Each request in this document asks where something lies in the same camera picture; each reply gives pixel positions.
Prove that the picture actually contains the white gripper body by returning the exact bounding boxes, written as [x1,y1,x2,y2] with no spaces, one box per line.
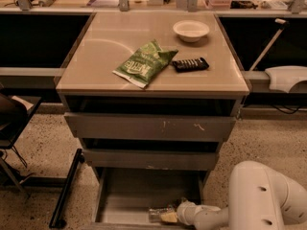
[177,201,199,225]

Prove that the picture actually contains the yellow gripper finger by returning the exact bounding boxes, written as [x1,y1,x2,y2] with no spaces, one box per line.
[160,212,177,223]

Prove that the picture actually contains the clear plastic water bottle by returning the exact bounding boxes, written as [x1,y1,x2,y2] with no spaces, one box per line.
[149,206,177,222]

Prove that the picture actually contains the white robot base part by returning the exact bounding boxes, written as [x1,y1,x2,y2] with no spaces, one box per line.
[265,65,307,93]

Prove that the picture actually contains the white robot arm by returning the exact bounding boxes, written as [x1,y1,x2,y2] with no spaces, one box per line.
[159,161,307,230]

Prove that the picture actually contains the grey bottom drawer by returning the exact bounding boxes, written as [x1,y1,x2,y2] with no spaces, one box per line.
[83,169,203,230]

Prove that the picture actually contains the grey drawer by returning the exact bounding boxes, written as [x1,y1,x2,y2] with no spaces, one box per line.
[64,112,235,142]
[83,149,218,171]
[83,169,203,230]

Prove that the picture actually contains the grey middle drawer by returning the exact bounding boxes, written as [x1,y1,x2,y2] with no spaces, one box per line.
[83,149,218,171]

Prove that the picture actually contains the grey drawer cabinet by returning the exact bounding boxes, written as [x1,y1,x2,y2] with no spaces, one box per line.
[57,11,248,230]

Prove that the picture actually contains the grey top drawer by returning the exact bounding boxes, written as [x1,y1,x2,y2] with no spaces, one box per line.
[64,112,235,142]

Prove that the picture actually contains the black table leg base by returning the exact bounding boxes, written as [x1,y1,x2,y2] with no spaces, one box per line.
[49,149,84,229]

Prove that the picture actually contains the black snack bar wrapper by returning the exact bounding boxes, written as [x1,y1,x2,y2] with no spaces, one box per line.
[172,57,209,73]

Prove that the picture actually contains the green chip bag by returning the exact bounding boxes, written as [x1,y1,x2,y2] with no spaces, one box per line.
[112,39,178,88]

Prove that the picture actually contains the white paper bowl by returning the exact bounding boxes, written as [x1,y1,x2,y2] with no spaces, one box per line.
[173,20,210,42]

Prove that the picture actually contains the black chair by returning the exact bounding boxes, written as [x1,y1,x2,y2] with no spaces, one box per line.
[0,94,41,196]

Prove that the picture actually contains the white stick handle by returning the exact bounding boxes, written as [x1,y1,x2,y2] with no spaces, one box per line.
[249,18,289,71]

